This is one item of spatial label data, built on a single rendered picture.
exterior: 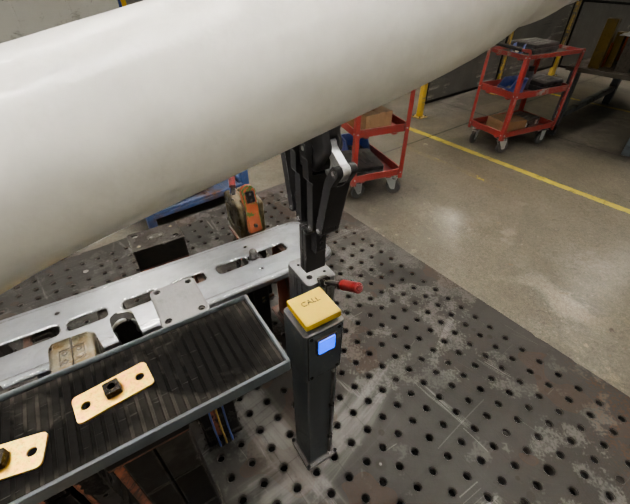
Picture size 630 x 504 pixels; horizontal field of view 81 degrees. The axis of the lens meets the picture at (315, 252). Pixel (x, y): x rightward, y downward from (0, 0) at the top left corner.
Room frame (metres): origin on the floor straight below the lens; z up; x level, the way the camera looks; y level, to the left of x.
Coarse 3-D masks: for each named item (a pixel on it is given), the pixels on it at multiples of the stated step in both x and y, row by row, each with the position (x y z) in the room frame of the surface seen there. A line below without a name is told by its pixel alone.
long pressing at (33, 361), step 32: (288, 224) 0.81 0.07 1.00; (192, 256) 0.68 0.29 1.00; (224, 256) 0.68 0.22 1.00; (288, 256) 0.68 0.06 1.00; (96, 288) 0.57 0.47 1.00; (128, 288) 0.57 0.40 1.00; (224, 288) 0.57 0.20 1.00; (256, 288) 0.58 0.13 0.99; (0, 320) 0.48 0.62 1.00; (32, 320) 0.48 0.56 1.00; (64, 320) 0.48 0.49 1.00; (32, 352) 0.41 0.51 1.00; (0, 384) 0.34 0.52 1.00
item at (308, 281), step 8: (288, 264) 0.58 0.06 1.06; (296, 264) 0.58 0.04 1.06; (296, 272) 0.56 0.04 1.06; (304, 272) 0.56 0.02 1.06; (312, 272) 0.56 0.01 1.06; (320, 272) 0.56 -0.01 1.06; (328, 272) 0.56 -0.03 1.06; (296, 280) 0.56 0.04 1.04; (304, 280) 0.53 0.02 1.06; (312, 280) 0.53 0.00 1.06; (296, 288) 0.56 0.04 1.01; (304, 288) 0.53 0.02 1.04; (312, 288) 0.52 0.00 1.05; (328, 288) 0.54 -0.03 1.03; (296, 296) 0.56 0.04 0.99
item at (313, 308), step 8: (320, 288) 0.41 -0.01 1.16; (304, 296) 0.39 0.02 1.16; (312, 296) 0.39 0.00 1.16; (320, 296) 0.39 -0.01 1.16; (328, 296) 0.39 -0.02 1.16; (288, 304) 0.38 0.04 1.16; (296, 304) 0.37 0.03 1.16; (304, 304) 0.37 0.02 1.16; (312, 304) 0.37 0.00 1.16; (320, 304) 0.37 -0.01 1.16; (328, 304) 0.37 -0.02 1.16; (296, 312) 0.36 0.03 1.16; (304, 312) 0.36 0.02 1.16; (312, 312) 0.36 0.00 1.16; (320, 312) 0.36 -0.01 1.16; (328, 312) 0.36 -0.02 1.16; (336, 312) 0.36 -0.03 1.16; (304, 320) 0.34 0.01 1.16; (312, 320) 0.34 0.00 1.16; (320, 320) 0.34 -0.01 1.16; (328, 320) 0.35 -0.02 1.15; (304, 328) 0.34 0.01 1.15; (312, 328) 0.34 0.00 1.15
